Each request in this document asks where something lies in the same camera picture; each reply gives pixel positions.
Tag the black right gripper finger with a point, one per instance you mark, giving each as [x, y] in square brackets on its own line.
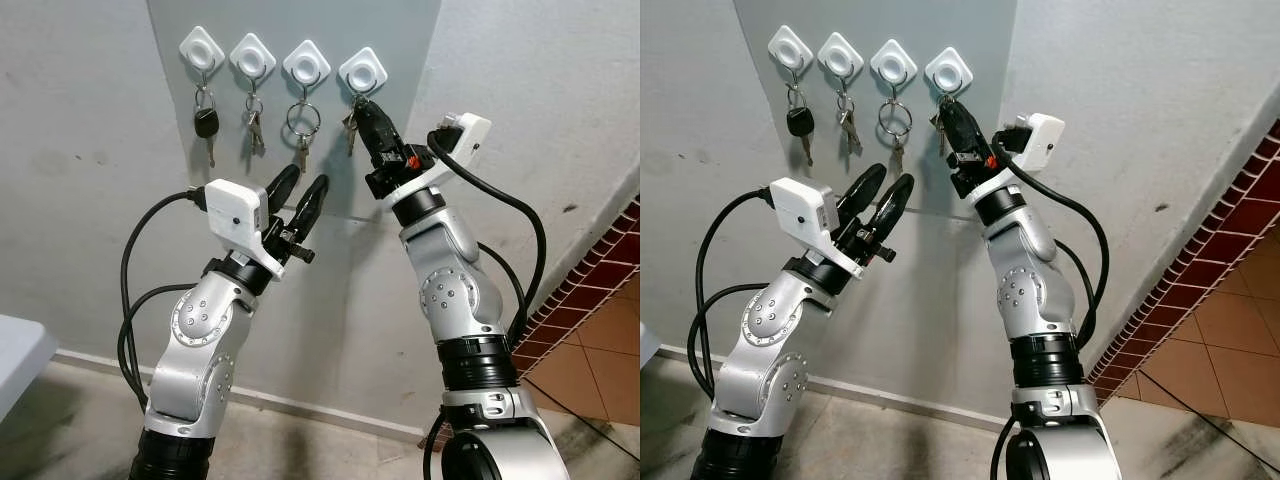
[957, 128]
[371, 128]
[973, 128]
[388, 128]

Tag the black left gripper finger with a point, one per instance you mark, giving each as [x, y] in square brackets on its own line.
[283, 190]
[311, 205]
[866, 190]
[895, 205]

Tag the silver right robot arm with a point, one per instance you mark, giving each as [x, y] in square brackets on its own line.
[1035, 290]
[460, 290]

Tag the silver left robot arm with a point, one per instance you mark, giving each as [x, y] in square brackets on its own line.
[770, 340]
[200, 340]

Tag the small silver key bunch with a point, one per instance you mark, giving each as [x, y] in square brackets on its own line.
[255, 125]
[849, 125]

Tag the black head car key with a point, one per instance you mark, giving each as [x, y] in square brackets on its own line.
[206, 123]
[799, 122]

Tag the white plastic folding table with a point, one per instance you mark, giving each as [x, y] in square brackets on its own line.
[647, 345]
[20, 355]

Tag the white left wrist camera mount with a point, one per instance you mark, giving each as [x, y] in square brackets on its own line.
[235, 210]
[805, 210]

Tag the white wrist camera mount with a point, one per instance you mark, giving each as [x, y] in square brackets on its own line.
[805, 210]
[462, 135]
[1040, 138]
[235, 210]

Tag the white diamond wall hook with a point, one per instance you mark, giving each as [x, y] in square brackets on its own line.
[840, 55]
[252, 57]
[948, 70]
[363, 70]
[202, 47]
[893, 62]
[790, 47]
[306, 63]

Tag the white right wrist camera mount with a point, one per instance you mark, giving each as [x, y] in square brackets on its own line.
[1040, 138]
[462, 135]

